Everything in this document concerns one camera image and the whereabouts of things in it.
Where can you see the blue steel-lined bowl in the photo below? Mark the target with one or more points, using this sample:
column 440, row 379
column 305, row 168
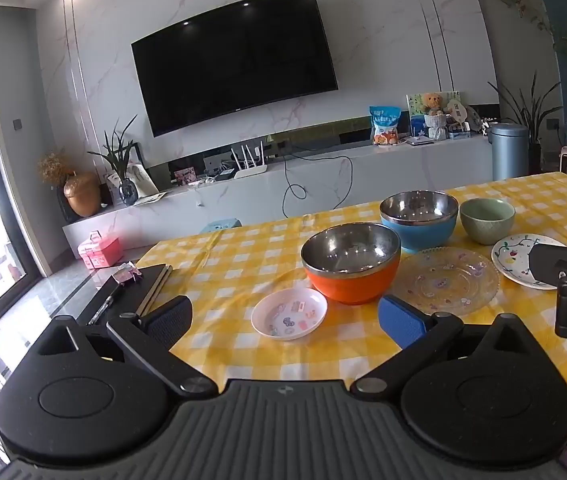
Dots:
column 428, row 237

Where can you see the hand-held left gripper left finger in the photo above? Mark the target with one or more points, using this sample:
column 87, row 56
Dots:
column 173, row 322

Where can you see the small pink photo card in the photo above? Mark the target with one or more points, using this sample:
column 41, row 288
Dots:
column 185, row 176

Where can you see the green ceramic bowl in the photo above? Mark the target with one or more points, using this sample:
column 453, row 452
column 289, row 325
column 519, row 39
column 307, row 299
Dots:
column 486, row 230

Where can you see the pink gift box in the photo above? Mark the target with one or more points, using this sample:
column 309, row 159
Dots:
column 100, row 252

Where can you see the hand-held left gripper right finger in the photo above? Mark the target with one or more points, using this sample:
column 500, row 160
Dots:
column 401, row 320

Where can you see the green plant in glass vase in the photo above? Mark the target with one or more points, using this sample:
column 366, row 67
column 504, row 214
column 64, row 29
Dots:
column 127, row 192

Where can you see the black flat television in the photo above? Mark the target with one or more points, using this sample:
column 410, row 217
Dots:
column 233, row 60

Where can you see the white tv cabinet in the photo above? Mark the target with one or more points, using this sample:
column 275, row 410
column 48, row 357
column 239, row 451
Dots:
column 243, row 200

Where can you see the tall potted snake plant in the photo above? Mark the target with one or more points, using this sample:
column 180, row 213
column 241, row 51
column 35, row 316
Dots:
column 533, row 120

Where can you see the white sketch picture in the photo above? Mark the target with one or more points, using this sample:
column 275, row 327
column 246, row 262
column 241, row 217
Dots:
column 142, row 180

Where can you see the grey metal trash can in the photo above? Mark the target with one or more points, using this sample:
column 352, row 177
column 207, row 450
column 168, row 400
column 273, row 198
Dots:
column 508, row 155

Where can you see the brown teddy bear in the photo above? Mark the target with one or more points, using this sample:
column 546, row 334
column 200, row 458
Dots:
column 432, row 102

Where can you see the white bouquet basket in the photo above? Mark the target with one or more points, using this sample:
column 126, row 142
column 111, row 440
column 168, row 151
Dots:
column 436, row 125

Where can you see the light blue plastic stool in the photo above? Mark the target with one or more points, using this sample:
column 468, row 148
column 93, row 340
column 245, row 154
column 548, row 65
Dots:
column 221, row 225

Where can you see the blue snack bag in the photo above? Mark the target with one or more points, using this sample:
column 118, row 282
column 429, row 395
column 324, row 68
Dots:
column 386, row 125

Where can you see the white wifi router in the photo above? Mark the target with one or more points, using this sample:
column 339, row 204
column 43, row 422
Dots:
column 251, row 171

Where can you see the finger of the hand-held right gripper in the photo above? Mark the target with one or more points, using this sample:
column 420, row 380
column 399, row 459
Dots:
column 546, row 262

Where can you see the purple candy wrapper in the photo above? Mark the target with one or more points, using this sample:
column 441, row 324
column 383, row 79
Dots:
column 127, row 274

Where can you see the round hand fan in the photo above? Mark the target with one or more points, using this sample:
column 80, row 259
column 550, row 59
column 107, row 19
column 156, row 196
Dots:
column 456, row 111

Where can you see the yellow checked tablecloth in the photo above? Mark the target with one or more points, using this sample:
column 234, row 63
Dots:
column 243, row 260

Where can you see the clear glass patterned plate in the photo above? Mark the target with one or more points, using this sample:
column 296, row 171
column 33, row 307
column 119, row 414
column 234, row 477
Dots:
column 453, row 280

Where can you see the white painted ceramic plate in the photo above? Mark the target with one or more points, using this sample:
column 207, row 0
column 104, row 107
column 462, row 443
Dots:
column 511, row 260

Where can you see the dried flower bunch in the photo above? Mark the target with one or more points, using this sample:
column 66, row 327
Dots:
column 53, row 167

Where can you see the teddy bear in basket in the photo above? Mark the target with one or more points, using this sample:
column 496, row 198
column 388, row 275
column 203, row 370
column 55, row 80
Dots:
column 416, row 102

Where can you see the copper round vase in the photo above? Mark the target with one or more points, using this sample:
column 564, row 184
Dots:
column 82, row 195

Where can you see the small white sticker dish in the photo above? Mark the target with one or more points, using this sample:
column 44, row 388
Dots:
column 288, row 315

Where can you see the black pen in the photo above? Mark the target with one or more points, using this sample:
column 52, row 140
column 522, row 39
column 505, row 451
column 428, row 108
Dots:
column 105, row 306

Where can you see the orange steel-lined bowl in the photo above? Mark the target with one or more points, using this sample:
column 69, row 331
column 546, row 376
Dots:
column 353, row 285

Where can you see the black notebook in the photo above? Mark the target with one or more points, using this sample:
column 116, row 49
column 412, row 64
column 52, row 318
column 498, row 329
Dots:
column 133, row 295

